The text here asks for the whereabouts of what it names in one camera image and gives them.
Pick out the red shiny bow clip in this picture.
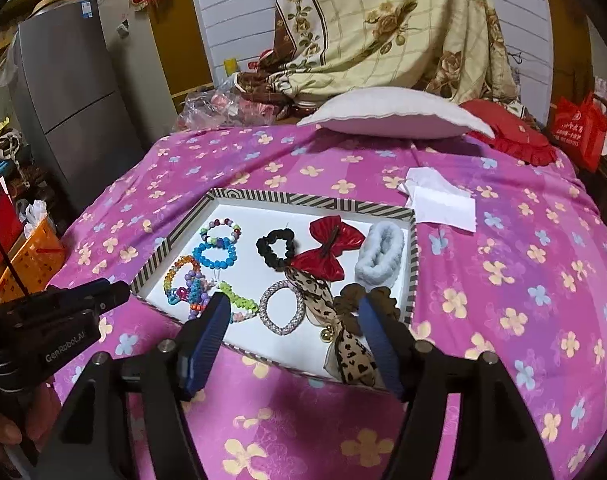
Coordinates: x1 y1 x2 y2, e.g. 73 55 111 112
290 214 365 282

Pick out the multicolour bead bracelet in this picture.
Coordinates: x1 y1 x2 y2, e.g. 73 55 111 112
198 216 243 248

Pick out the grey refrigerator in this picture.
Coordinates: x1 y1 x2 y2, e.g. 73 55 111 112
8 0 144 212

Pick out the orange plastic basket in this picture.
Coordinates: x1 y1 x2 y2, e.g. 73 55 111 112
0 219 67 304

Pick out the leopard print bow scrunchie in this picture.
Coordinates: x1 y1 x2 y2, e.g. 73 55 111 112
285 266 400 387

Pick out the rainbow bead bracelet with charms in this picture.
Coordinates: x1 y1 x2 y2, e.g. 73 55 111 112
161 253 205 307

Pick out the grey fluffy scrunchie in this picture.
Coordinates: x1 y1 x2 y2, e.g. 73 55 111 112
354 221 405 292

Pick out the purple bead bracelet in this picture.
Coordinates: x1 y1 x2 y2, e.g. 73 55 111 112
183 268 216 322

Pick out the red ruffled cushion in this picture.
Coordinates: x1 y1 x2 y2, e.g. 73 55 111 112
461 100 557 167

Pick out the striped cardboard tray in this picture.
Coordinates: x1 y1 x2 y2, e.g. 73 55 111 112
131 188 418 384

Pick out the floral beige quilt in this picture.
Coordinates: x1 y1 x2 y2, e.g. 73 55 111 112
235 0 518 110

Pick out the red box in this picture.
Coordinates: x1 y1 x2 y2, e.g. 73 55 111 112
0 173 25 273

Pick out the clear plastic bag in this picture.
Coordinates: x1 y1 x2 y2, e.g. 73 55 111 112
171 76 290 132

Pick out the red shopping bag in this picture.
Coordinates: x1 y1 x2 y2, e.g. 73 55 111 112
551 92 607 172

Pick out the pink floral bedsheet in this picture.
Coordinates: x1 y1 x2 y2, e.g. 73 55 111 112
54 126 607 479

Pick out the black scrunchie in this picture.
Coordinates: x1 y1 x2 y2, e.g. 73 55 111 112
256 228 296 271

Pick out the white pink pillow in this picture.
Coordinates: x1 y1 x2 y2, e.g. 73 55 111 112
298 87 494 140

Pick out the blue bead bracelet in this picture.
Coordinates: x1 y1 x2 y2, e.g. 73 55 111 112
192 237 239 271

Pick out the white folded paper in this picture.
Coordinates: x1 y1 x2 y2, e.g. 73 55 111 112
397 167 477 233

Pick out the left hand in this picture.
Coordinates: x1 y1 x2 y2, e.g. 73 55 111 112
0 376 61 469

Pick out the silver pink braided bracelet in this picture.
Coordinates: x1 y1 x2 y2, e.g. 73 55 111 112
258 278 308 338

